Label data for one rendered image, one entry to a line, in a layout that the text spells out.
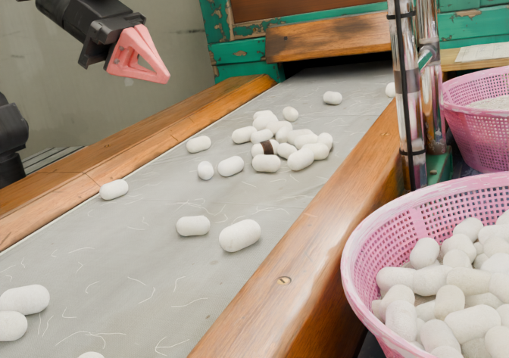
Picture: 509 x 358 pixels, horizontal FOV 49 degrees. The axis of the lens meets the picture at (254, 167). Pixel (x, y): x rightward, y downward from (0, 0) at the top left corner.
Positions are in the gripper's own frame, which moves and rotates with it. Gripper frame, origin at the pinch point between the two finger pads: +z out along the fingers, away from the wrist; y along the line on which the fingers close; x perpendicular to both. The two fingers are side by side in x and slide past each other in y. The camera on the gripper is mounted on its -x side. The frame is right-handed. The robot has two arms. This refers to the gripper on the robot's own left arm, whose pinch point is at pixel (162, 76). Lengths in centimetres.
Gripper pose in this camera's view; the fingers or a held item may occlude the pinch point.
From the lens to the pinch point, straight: 74.3
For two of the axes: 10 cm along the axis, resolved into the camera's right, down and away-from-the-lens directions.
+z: 7.9, 5.9, -1.4
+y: 4.1, -3.5, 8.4
